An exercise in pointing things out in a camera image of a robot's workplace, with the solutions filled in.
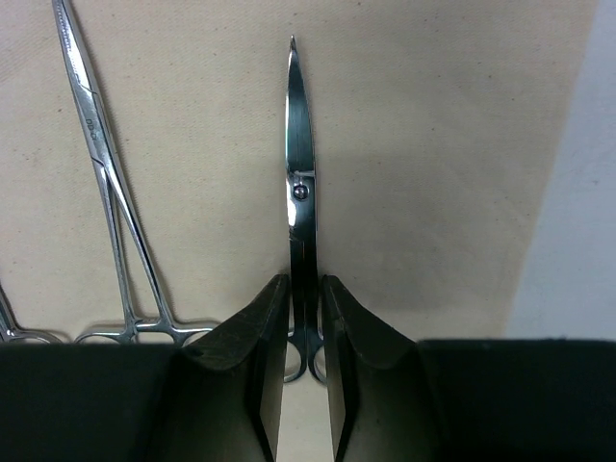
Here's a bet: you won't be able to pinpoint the surgical scissors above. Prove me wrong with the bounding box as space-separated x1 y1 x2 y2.
0 290 62 345

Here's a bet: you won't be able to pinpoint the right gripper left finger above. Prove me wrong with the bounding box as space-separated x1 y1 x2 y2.
1 274 290 461

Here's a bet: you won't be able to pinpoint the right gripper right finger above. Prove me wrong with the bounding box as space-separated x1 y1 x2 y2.
321 275 615 461

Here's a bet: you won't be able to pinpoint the beige surgical wrap cloth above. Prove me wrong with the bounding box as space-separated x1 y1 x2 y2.
0 0 598 462

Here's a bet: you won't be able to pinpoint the metal hemostat clamp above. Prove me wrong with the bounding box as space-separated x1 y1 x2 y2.
52 1 219 347

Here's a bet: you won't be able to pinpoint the small curved metal scissors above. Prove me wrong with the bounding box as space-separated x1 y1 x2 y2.
285 37 326 384

